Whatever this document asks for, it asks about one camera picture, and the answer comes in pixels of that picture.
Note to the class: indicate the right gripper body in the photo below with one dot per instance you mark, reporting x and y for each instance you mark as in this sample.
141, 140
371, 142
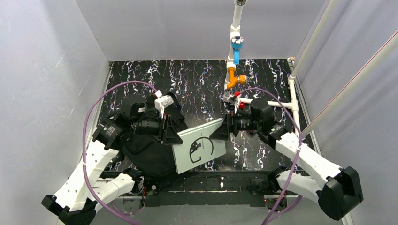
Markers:
231, 124

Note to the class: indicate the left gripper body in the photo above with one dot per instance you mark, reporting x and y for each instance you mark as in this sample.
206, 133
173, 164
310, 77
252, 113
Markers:
163, 129

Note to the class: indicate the black student backpack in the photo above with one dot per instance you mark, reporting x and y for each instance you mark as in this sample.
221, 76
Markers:
152, 158

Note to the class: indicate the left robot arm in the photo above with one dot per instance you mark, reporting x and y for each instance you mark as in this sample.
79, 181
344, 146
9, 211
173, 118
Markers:
77, 202

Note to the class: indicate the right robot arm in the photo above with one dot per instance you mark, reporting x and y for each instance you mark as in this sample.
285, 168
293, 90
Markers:
335, 189

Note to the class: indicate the orange flashlight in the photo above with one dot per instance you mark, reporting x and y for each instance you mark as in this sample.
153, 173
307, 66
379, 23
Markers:
235, 80

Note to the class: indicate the blue flashlight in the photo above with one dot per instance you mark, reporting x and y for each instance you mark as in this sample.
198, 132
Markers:
236, 44

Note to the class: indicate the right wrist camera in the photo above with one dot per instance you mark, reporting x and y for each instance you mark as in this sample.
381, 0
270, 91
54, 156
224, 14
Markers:
235, 99

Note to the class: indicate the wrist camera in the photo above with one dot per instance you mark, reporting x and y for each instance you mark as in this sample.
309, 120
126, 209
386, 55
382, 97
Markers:
235, 99
161, 102

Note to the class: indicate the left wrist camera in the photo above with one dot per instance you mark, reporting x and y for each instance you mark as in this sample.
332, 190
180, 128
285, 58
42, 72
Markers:
161, 102

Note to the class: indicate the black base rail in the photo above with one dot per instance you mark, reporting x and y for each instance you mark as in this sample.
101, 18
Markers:
208, 188

